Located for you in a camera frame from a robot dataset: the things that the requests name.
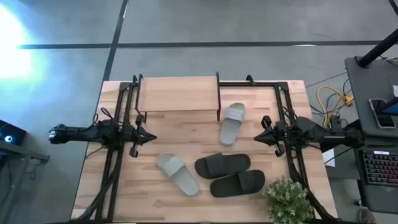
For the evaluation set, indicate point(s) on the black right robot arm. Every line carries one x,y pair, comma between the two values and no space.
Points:
311,132

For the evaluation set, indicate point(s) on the black rubber slide sandal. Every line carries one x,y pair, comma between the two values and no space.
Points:
237,183
222,165

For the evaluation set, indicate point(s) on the backlit black keyboard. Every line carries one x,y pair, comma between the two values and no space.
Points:
381,168

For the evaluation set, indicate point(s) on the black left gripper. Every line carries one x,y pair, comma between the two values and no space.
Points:
135,135

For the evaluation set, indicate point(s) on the grey rubber slide sandal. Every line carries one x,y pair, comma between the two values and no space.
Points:
231,123
177,172

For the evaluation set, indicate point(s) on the grey side desk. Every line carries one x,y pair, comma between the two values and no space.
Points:
363,90

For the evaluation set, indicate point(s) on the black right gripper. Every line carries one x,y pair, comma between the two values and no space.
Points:
277,137

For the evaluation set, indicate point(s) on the black metal table frame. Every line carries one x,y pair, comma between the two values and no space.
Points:
248,84

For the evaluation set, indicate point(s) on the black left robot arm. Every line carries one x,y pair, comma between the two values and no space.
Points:
77,133

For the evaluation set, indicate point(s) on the smartphone in pale case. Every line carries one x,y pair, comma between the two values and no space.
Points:
382,113

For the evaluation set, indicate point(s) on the black round pole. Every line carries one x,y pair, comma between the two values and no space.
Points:
377,49

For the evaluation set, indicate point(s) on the potted green plant black pot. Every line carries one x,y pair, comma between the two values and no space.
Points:
287,202

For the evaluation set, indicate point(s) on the black box with blue light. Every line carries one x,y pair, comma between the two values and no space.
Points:
11,133

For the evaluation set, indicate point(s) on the wooden shelf black metal legs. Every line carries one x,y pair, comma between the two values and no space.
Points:
177,93

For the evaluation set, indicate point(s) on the white paper sheet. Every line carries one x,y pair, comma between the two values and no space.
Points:
329,158

